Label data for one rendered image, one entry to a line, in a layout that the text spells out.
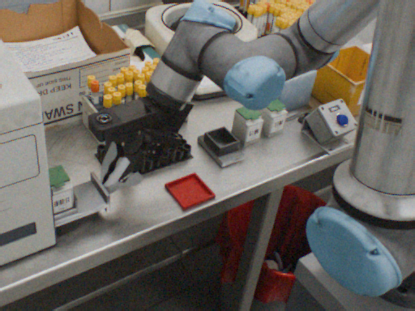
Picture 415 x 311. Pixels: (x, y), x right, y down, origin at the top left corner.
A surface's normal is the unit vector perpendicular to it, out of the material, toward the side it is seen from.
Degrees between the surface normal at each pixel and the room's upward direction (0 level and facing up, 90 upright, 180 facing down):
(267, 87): 93
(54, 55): 1
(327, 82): 90
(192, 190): 0
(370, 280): 98
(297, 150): 0
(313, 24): 88
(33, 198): 90
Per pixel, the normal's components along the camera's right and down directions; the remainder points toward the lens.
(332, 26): -0.59, 0.62
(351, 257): -0.81, 0.43
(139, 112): 0.05, -0.78
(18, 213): 0.50, 0.54
